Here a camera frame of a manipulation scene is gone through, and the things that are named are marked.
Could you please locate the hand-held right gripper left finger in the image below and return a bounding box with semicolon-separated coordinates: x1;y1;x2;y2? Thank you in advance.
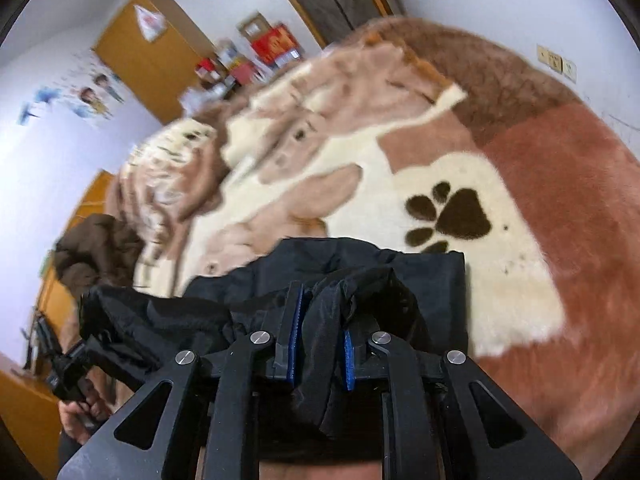
57;282;305;480

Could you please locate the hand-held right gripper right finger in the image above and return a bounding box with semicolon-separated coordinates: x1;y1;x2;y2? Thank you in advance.
343;330;583;480

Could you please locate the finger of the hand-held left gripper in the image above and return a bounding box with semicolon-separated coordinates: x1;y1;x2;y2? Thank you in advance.
75;336;103;361

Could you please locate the black puffer jacket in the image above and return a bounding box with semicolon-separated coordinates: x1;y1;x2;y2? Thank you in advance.
80;236;471;461

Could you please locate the person's left hand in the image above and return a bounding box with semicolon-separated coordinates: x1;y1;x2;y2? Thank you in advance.
59;382;113;443

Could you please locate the brown jacket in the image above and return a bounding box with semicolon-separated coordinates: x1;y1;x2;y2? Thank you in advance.
52;214;146;296

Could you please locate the brown printed plush blanket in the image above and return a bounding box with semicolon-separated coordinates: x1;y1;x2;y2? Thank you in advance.
107;16;640;480

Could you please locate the wooden wardrobe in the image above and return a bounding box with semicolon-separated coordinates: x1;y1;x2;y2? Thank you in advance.
92;0;231;126

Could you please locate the red gift box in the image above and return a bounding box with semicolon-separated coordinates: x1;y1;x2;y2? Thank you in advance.
250;27;304;67

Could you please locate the open cardboard box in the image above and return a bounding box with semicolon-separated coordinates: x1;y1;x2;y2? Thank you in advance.
236;11;274;42

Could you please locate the white plastic bag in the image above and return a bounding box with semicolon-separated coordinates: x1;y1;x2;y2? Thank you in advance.
132;4;167;41

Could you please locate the wooden bed frame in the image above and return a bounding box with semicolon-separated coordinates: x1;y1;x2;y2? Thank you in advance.
0;170;117;478

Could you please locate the cartoon wall sticker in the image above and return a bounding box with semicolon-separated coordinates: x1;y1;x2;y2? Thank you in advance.
17;72;126;126

